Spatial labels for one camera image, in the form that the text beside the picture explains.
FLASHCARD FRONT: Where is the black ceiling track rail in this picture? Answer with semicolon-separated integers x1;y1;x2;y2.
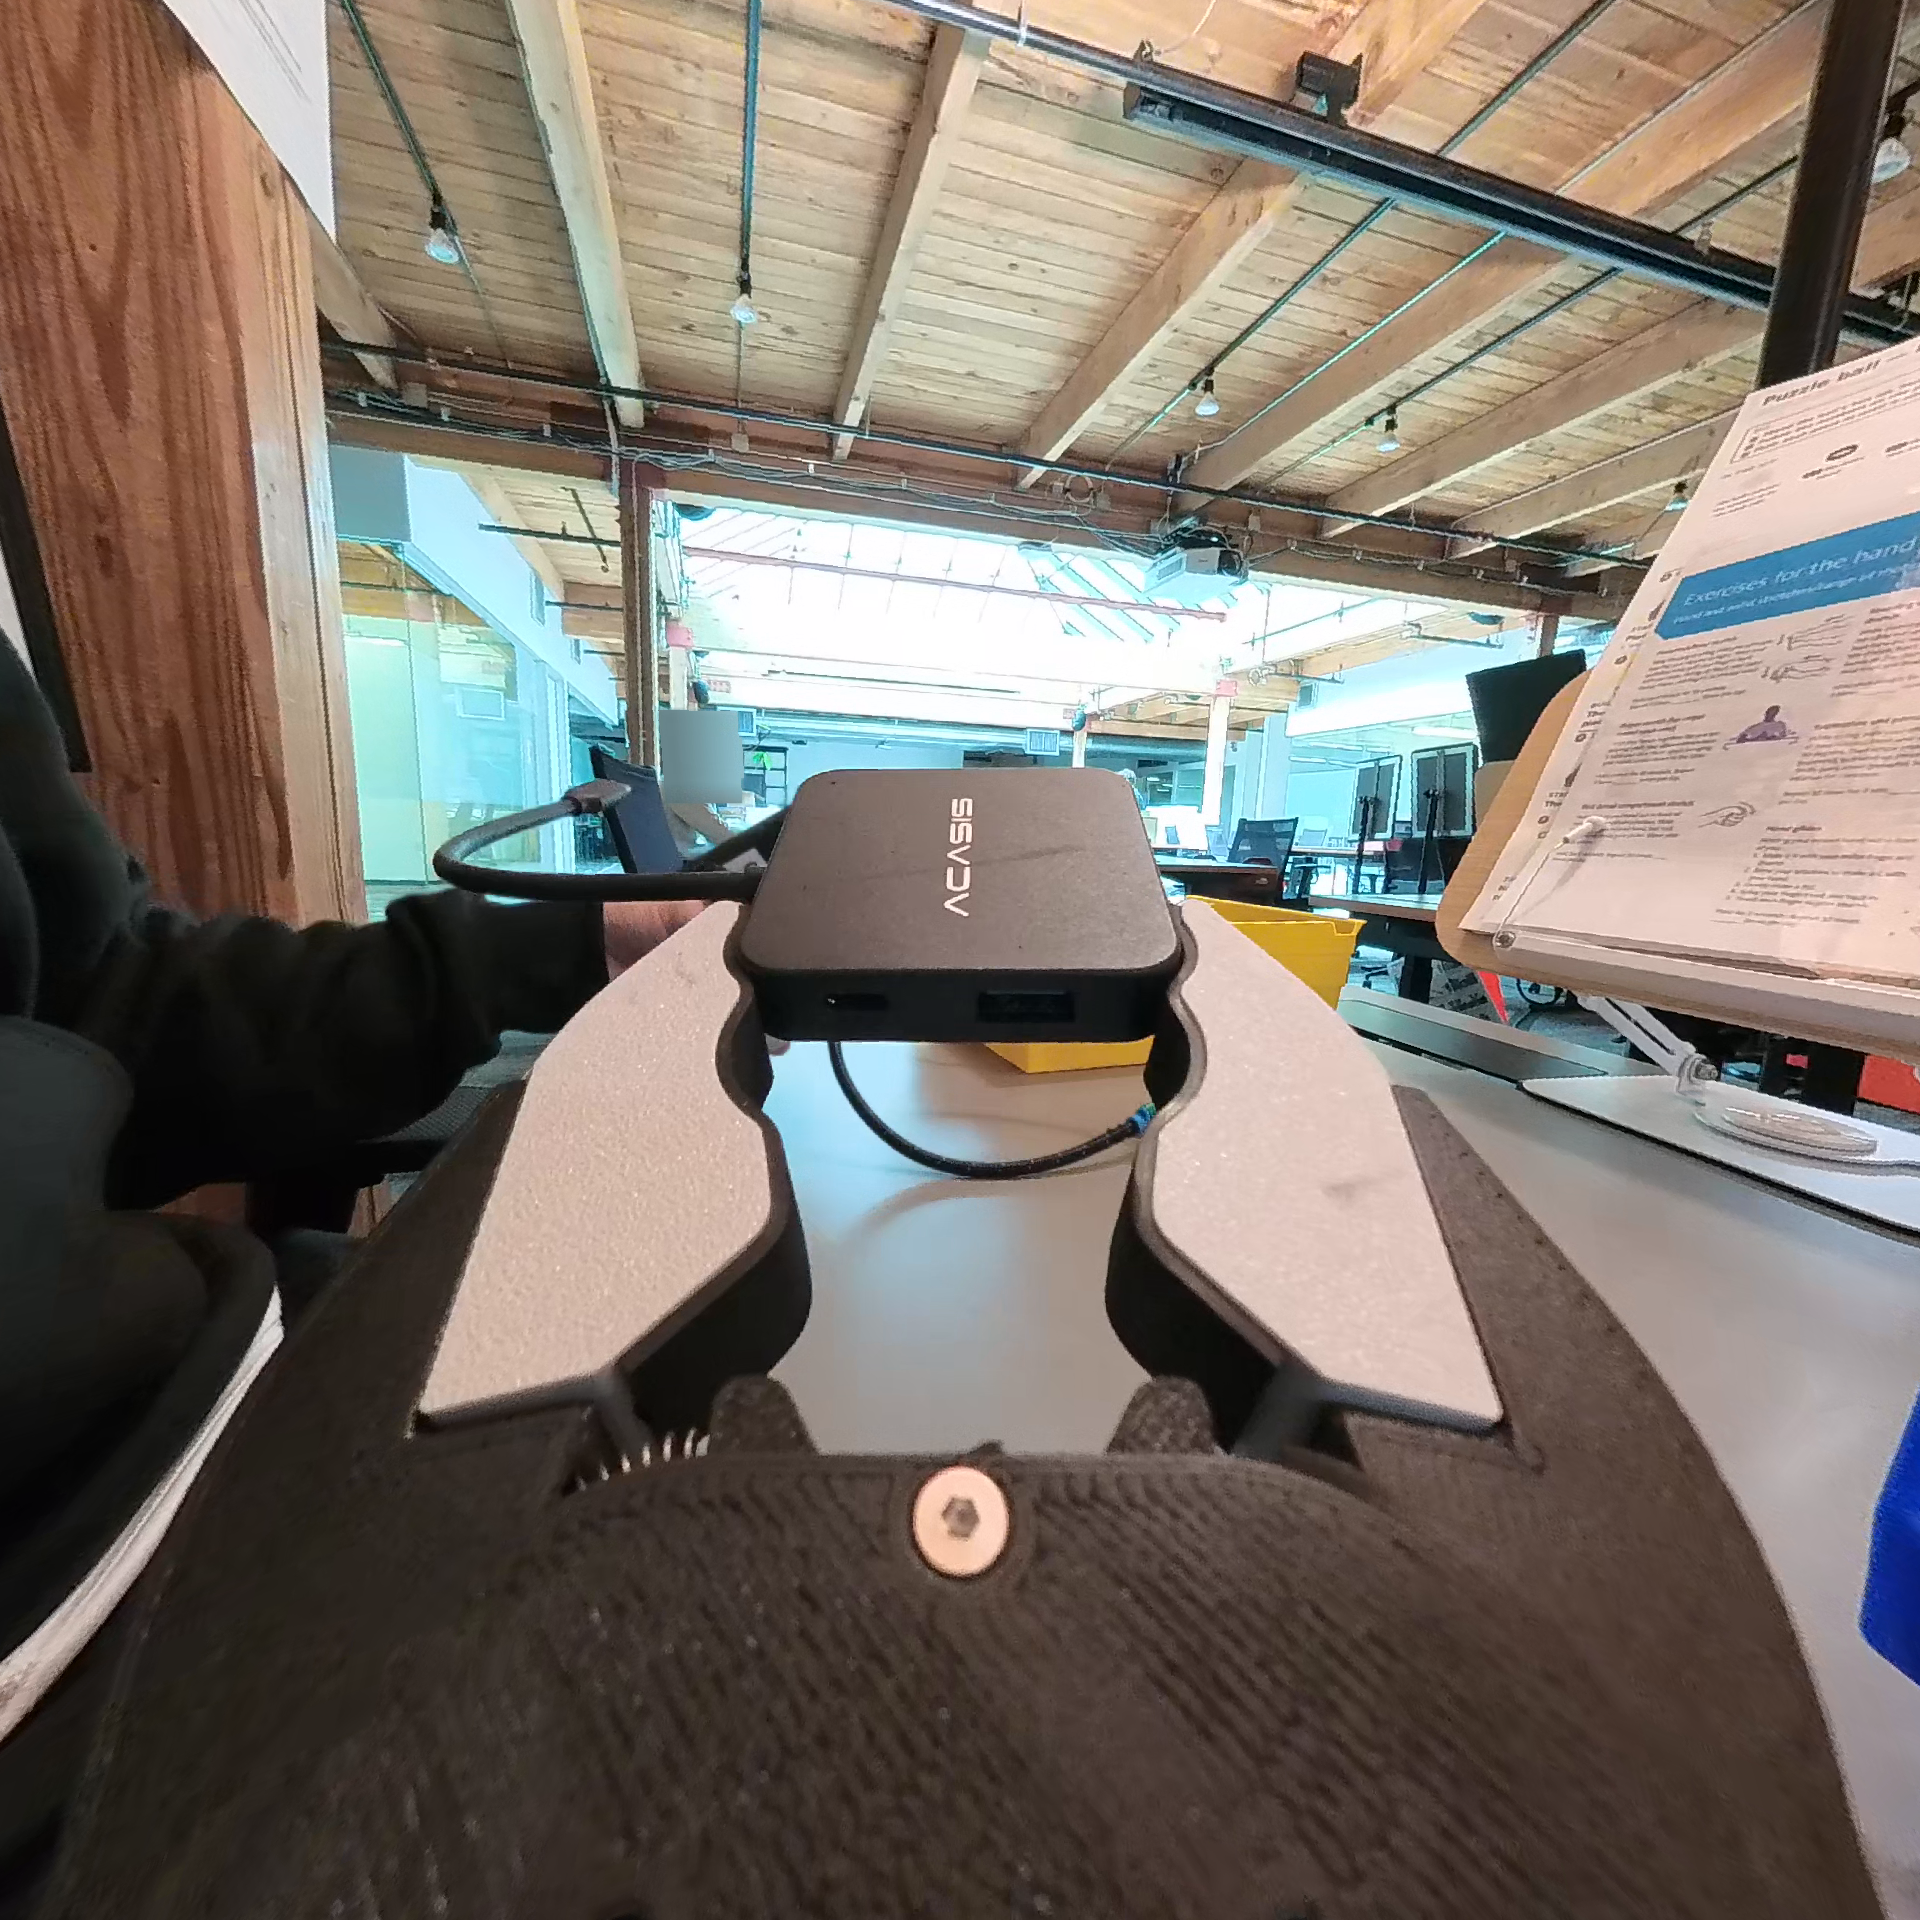
902;0;1920;350

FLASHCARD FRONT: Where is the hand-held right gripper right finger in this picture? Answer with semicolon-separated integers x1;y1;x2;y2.
1105;896;1506;1455

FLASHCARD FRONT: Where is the white paper sheet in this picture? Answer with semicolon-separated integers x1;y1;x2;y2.
163;0;337;238

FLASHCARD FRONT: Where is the blue bin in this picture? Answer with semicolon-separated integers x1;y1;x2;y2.
1861;1392;1920;1684

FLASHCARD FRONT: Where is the person's left hand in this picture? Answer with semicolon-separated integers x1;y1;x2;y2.
603;896;712;981

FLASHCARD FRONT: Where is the black hub tail cable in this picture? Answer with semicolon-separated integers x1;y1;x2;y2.
433;776;789;905

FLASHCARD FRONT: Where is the document stand with paper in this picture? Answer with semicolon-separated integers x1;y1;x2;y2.
1437;336;1920;1240

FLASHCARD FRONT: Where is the thin braided cable taped tip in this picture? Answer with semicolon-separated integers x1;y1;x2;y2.
829;1038;1162;1183

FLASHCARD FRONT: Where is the black hub with blue port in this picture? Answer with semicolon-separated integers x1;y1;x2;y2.
729;767;1186;1046

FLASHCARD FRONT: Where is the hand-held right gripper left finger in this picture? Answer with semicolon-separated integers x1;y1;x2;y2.
414;901;817;1425

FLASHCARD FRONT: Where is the grey desk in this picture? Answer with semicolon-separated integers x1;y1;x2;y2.
757;1034;1920;1920

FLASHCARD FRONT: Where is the ceiling projector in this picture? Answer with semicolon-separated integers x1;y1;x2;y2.
1143;525;1251;596

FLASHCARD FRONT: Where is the black laptop screen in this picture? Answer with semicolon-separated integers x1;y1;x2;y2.
589;744;695;874

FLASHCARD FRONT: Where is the black monitor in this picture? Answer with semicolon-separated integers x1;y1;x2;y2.
1466;648;1590;770

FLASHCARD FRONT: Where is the person's left forearm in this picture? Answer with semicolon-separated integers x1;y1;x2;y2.
30;885;616;1216

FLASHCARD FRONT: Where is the black vertical pole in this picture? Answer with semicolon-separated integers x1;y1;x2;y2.
1757;0;1912;392

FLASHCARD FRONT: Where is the wooden pillar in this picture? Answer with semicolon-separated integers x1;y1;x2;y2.
0;0;368;927

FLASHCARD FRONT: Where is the yellow bin with cables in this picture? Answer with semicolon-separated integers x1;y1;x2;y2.
984;896;1368;1076

